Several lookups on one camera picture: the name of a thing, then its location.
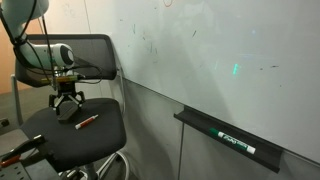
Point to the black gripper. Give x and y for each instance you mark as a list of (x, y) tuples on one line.
[(66, 89)]

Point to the red whiteboard marker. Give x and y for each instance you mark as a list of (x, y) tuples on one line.
[(86, 122)]

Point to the large whiteboard with writings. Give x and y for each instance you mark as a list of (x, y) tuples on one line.
[(216, 50)]

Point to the green whiteboard marker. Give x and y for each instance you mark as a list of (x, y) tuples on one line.
[(233, 141)]

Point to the black mesh office chair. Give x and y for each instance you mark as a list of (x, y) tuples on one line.
[(83, 136)]

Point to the perforated metal plate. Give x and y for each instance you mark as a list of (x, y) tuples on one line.
[(13, 172)]

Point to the black marker tray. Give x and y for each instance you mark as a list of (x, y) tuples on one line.
[(230, 135)]

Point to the small black bracket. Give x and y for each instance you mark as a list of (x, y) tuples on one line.
[(4, 122)]

